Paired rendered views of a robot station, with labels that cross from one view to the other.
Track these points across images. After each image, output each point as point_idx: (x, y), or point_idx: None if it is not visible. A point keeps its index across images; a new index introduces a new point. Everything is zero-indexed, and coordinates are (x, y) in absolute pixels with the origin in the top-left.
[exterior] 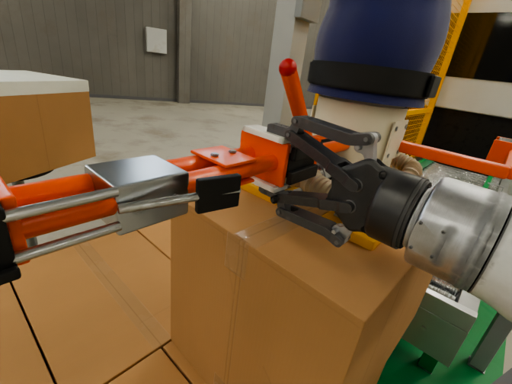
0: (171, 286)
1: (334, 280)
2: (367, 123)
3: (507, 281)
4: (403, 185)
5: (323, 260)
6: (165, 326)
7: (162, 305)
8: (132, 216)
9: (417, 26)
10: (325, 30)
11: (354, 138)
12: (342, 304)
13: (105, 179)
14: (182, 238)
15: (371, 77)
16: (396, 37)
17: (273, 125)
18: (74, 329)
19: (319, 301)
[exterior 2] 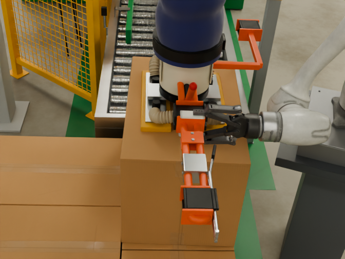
0: (122, 209)
1: (231, 155)
2: (202, 71)
3: (286, 137)
4: (255, 122)
5: (220, 150)
6: (109, 240)
7: (91, 232)
8: None
9: (217, 29)
10: (171, 34)
11: (235, 111)
12: (241, 162)
13: (200, 170)
14: (134, 178)
15: (205, 56)
16: (212, 37)
17: (196, 112)
18: None
19: (232, 166)
